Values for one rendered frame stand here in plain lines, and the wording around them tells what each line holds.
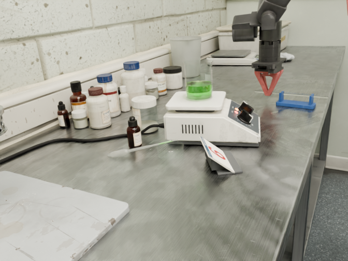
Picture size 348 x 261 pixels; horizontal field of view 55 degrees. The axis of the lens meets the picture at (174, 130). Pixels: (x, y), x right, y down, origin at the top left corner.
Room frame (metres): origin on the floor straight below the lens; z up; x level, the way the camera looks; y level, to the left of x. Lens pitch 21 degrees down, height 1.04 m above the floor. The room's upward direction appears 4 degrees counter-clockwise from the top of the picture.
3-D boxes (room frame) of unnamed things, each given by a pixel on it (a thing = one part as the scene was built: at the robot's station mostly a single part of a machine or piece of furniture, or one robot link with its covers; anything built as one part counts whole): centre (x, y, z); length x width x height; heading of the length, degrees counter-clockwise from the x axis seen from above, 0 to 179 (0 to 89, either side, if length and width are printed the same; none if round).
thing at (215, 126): (0.71, -0.08, 0.79); 0.22 x 0.13 x 0.08; 76
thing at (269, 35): (0.92, -0.27, 0.95); 0.07 x 0.06 x 0.07; 69
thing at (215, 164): (0.56, -0.08, 0.77); 0.09 x 0.06 x 0.04; 4
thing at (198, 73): (0.71, -0.06, 0.88); 0.07 x 0.06 x 0.08; 171
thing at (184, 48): (1.38, -0.07, 0.82); 0.18 x 0.13 x 0.15; 7
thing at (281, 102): (0.87, -0.34, 0.77); 0.10 x 0.03 x 0.04; 55
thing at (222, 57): (1.58, -0.32, 0.77); 0.26 x 0.19 x 0.05; 67
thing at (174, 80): (1.17, -0.01, 0.79); 0.07 x 0.07 x 0.07
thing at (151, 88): (1.04, 0.06, 0.78); 0.05 x 0.05 x 0.05
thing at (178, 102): (0.71, -0.06, 0.83); 0.12 x 0.12 x 0.01; 76
